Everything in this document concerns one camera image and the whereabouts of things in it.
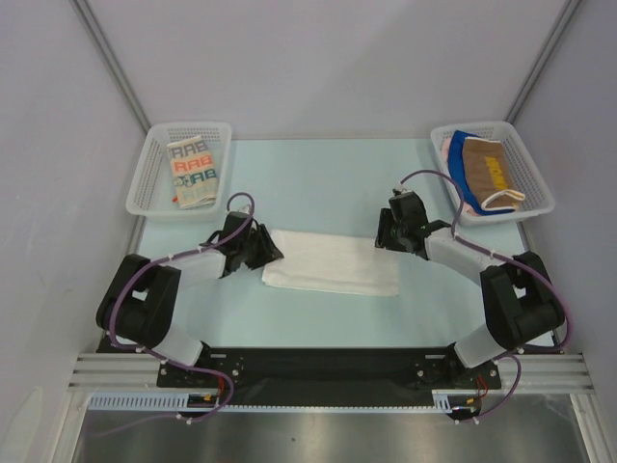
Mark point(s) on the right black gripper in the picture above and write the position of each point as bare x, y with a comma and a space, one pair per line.
389, 234

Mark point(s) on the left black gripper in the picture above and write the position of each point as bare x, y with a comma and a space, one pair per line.
268, 252

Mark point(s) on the white towel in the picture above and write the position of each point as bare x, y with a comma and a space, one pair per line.
332, 263

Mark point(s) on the rabbit print towel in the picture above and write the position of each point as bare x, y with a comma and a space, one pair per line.
194, 174

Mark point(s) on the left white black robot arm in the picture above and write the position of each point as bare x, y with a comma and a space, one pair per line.
138, 306

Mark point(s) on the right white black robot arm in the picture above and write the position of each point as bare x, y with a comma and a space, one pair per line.
519, 304

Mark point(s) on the pink towel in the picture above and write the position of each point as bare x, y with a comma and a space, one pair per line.
445, 153

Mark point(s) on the left white plastic basket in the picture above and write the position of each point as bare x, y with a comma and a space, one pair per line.
152, 193

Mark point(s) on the white plastic basket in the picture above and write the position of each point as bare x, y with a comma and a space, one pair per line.
538, 198
152, 193

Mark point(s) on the blue towel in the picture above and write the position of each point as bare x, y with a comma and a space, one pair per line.
456, 170

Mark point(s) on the brown towel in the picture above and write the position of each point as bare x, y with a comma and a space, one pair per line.
488, 176

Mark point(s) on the right white plastic basket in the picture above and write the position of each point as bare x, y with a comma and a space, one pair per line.
538, 198

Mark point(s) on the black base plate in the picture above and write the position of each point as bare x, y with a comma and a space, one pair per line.
329, 377

